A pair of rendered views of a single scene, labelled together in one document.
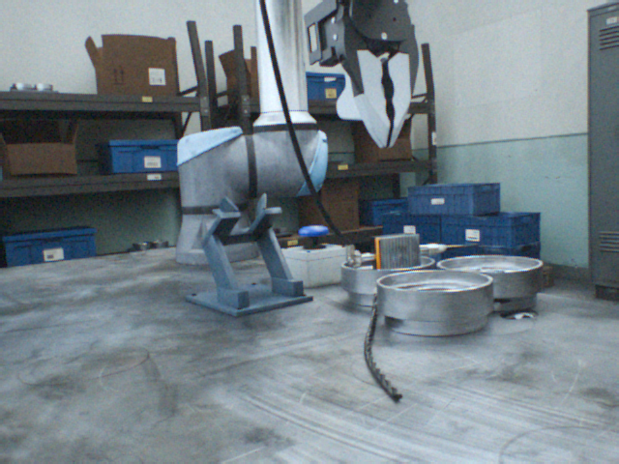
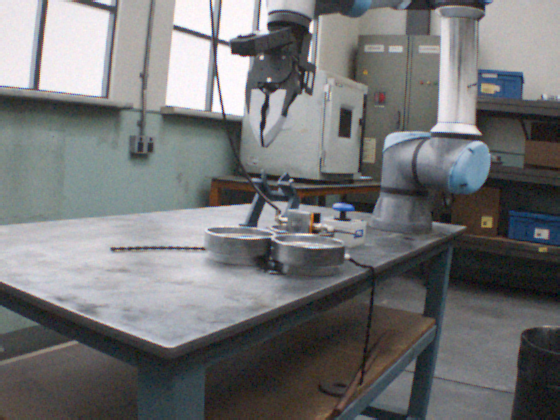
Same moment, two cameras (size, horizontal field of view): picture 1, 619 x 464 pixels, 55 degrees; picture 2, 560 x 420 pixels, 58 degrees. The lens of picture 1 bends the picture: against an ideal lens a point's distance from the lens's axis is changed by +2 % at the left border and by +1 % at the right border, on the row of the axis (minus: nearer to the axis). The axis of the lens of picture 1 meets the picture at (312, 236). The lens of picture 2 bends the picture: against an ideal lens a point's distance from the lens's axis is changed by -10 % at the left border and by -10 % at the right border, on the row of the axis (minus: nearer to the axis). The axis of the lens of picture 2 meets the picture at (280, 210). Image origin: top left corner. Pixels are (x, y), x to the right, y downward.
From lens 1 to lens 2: 0.88 m
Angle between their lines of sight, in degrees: 62
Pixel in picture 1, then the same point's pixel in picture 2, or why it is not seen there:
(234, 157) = (405, 153)
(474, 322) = (221, 257)
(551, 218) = not seen: outside the picture
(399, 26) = (281, 73)
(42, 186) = (541, 176)
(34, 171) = (540, 163)
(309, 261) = not seen: hidden behind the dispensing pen
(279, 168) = (430, 166)
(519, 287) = (280, 254)
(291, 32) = (454, 62)
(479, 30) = not seen: outside the picture
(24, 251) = (522, 226)
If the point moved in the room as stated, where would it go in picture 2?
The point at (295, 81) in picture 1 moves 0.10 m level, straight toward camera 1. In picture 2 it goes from (454, 99) to (420, 92)
